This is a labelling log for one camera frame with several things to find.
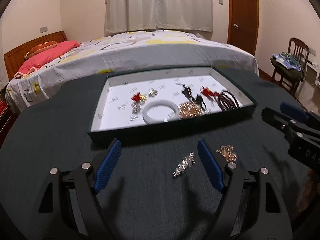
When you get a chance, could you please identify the dark grey table cloth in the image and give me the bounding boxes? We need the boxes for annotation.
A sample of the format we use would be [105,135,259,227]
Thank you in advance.
[1,68,308,239]

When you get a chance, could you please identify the dark wooden nightstand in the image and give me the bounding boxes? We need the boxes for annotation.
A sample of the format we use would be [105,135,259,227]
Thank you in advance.
[0,99,18,146]

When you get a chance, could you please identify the small silver earrings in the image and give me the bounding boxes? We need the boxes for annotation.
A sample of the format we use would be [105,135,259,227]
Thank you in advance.
[131,102,141,114]

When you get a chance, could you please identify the pink pillow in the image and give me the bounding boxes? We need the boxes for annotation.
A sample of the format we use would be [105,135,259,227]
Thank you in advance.
[14,41,81,79]

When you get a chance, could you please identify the white side desk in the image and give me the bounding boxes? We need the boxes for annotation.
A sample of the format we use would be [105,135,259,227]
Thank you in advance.
[307,60,319,88]

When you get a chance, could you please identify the rose gold bracelet in tray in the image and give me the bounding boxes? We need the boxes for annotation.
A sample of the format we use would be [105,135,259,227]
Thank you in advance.
[178,101,206,120]

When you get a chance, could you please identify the white jade bangle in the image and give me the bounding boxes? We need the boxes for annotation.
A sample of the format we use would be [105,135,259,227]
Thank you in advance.
[142,100,180,125]

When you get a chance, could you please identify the wooden headboard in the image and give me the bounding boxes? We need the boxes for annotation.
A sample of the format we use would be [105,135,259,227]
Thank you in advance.
[3,30,68,81]

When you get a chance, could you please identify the white curtains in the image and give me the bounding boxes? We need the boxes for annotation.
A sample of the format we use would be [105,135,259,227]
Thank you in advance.
[105,0,213,35]

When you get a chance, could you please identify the clothes pile on chair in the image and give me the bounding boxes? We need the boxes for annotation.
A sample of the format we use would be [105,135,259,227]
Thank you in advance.
[270,53,303,82]

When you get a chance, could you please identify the red cord gold coin charm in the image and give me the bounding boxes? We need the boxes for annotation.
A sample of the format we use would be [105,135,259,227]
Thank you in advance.
[200,86,221,101]

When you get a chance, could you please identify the silver chain bracelet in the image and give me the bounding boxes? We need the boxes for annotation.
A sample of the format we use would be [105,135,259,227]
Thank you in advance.
[172,151,196,178]

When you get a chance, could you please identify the dark red bead bracelet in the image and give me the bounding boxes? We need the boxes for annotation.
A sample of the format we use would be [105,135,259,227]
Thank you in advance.
[216,89,241,112]

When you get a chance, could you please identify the red knot gold charm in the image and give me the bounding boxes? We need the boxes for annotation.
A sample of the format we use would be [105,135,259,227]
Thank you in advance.
[131,92,147,103]

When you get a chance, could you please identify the brown wooden door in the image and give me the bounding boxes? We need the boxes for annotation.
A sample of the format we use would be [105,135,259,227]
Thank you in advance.
[227,0,259,55]

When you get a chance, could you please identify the wall socket above headboard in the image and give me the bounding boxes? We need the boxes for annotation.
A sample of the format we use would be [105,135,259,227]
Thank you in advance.
[40,27,48,33]

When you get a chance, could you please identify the bed with patterned sheet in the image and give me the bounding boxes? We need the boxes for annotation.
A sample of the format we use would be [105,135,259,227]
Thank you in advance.
[5,30,259,113]

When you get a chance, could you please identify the person's right hand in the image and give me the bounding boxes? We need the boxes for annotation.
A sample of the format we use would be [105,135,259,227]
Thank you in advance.
[298,170,319,213]

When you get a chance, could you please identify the dark green jewelry tray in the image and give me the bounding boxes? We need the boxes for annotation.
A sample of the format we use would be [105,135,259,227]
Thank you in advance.
[88,67,257,143]

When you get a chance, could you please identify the orange pillow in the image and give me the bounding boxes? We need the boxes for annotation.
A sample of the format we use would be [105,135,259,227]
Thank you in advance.
[24,41,58,60]

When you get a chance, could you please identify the black cord red pendant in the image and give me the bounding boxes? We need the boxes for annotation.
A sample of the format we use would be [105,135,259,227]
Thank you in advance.
[176,83,207,111]

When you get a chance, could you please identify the rose gold chain necklace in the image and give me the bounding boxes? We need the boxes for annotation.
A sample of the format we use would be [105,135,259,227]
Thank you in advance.
[213,144,238,163]

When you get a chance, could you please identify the wooden chair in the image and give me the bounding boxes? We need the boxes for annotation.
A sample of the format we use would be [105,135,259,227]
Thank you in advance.
[270,37,310,96]

